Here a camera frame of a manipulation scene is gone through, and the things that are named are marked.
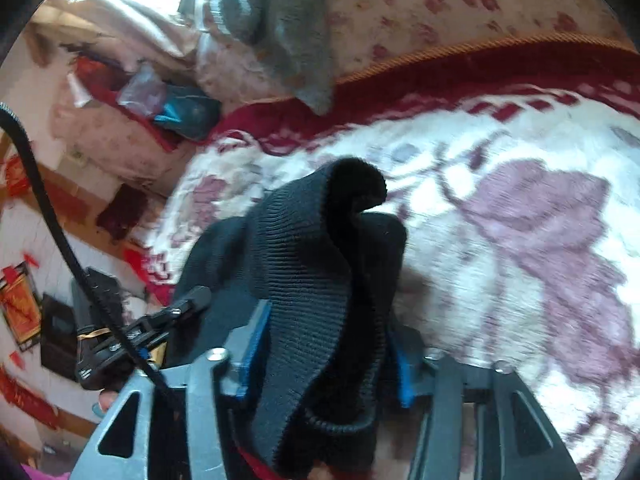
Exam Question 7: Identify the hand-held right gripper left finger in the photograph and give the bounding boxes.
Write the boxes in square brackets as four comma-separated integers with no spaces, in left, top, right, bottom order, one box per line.
[72,300,274,480]

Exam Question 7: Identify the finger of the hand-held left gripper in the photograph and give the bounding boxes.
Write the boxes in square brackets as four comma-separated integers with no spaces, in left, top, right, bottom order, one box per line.
[122,285,213,351]

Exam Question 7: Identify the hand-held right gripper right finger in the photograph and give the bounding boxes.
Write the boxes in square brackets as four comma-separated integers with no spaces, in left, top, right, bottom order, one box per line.
[385,331,584,480]

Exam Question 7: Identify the black pants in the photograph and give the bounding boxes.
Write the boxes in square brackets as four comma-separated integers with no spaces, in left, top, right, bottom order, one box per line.
[170,157,408,480]

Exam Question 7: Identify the person's left hand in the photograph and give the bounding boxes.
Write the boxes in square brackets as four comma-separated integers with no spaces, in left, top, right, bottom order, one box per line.
[95,389,122,418]

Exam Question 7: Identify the black rectangular box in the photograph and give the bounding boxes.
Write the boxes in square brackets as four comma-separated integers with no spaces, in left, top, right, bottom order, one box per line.
[41,293,77,380]

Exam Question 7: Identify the dark red cloth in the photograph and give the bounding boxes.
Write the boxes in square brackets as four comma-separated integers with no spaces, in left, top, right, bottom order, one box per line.
[96,184,149,242]

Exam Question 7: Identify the pink garment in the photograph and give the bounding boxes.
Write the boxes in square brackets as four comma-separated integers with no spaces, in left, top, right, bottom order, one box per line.
[17,460,72,480]

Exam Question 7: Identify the beige pillow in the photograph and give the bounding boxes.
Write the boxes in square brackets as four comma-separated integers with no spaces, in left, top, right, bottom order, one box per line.
[51,100,200,197]

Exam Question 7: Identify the blue bag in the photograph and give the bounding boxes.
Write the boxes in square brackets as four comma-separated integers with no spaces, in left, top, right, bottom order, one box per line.
[152,85,222,142]

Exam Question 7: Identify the red white plush blanket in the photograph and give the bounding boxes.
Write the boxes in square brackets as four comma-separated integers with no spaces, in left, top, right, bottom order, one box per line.
[122,35,640,480]

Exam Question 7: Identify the clear plastic bag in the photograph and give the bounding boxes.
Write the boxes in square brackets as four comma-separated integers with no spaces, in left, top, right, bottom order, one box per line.
[116,61,167,117]

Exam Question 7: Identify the pink satin cloth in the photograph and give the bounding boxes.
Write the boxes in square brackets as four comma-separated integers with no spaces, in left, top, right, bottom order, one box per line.
[60,0,213,63]

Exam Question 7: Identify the grey fleece blanket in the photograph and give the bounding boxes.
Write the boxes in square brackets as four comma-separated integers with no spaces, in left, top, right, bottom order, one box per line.
[207,0,337,116]

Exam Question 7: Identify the pink floral bedsheet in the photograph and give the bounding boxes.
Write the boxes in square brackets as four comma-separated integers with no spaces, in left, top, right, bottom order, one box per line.
[320,0,631,86]

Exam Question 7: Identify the red wall decoration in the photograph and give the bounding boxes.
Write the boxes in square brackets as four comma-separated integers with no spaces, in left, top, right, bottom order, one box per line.
[0,364,59,432]

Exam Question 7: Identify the red wall poster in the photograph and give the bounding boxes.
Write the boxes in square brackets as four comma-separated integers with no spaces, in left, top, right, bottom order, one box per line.
[0,261,44,354]

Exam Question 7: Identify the black cable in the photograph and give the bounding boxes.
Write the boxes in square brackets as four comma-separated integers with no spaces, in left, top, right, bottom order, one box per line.
[0,102,176,403]

